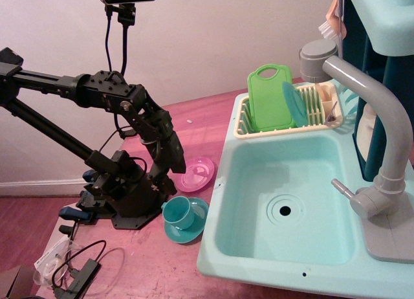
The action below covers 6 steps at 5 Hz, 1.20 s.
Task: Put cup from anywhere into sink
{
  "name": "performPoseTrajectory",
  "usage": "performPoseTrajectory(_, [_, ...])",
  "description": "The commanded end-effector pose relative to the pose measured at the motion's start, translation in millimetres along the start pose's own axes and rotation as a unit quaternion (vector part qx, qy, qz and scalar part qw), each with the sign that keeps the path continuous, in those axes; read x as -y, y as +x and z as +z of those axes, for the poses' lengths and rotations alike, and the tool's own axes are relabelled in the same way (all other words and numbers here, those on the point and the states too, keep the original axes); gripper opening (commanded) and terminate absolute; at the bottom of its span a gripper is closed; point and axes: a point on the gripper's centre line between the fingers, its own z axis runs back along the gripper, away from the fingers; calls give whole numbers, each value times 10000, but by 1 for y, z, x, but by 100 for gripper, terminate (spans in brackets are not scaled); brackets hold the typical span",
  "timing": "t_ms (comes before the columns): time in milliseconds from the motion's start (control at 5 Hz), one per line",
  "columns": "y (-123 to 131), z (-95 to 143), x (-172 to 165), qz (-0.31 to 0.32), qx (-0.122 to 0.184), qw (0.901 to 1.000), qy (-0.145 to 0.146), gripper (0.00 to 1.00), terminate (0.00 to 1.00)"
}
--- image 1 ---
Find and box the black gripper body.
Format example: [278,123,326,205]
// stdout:
[138,94,177,150]

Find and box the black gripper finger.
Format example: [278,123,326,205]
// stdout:
[163,132,186,173]

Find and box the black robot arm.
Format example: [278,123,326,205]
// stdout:
[1,48,186,230]

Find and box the teal plastic cup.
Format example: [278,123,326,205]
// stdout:
[161,196,195,230]

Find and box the light teal toy sink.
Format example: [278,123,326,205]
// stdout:
[197,80,413,298]

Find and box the pink plastic plate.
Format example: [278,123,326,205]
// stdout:
[175,157,215,193]

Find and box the teal plastic saucer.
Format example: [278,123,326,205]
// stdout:
[164,197,209,244]

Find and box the green plastic cutting board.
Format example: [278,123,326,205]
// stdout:
[247,64,295,132]

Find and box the blue table clamp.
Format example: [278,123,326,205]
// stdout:
[59,206,92,221]

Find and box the teal plate in rack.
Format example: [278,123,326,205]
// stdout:
[282,82,308,127]

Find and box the cream dish rack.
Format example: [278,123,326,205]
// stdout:
[233,82,343,140]

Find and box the black usb hub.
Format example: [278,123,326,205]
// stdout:
[54,259,101,299]

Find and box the purple toy utensil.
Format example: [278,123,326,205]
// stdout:
[324,102,338,125]

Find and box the clear plastic bag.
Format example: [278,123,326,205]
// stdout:
[33,237,80,287]

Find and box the white dish brush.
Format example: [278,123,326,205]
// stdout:
[318,17,338,40]

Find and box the grey toy faucet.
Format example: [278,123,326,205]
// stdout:
[298,39,414,264]

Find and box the teal toy kitchen cabinet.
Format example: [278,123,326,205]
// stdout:
[342,0,413,181]

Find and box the black usb cable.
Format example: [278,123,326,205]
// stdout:
[51,239,107,289]

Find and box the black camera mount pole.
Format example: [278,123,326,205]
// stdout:
[118,3,136,75]

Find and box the black camera cable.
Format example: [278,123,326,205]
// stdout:
[103,4,114,72]

